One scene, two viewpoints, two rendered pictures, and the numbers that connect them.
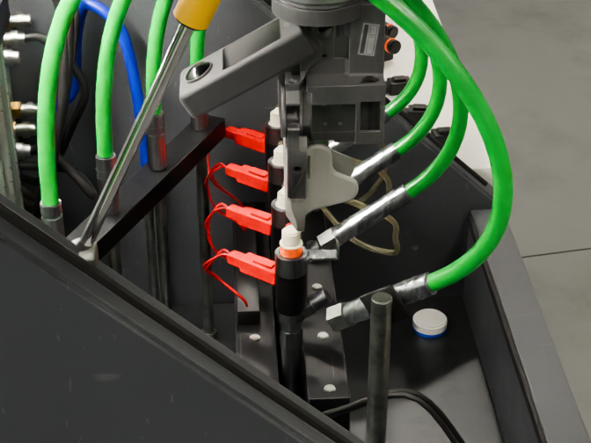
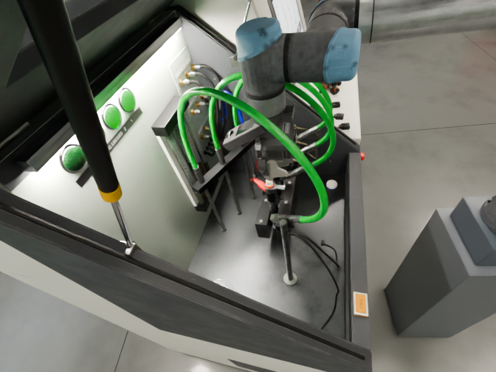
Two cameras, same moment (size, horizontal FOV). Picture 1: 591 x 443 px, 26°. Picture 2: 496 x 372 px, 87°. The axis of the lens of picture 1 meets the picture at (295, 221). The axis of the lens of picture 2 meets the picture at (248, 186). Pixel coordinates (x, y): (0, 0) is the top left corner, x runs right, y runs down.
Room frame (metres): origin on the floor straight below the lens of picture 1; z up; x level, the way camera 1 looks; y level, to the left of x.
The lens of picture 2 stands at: (0.49, -0.16, 1.63)
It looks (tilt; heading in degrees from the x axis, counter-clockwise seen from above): 48 degrees down; 27
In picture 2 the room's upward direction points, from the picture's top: 15 degrees counter-clockwise
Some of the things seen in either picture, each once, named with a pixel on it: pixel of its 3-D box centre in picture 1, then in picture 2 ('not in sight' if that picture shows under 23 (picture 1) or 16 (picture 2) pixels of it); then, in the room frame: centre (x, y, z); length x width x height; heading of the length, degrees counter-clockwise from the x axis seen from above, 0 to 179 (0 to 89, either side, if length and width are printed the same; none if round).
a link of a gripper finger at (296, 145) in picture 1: (295, 145); (263, 160); (0.90, 0.00, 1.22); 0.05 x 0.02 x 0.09; 3
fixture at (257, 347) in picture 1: (285, 348); (281, 195); (1.04, 0.01, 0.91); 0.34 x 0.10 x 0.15; 3
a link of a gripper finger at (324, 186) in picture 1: (322, 190); (275, 172); (0.91, -0.02, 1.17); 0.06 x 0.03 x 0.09; 93
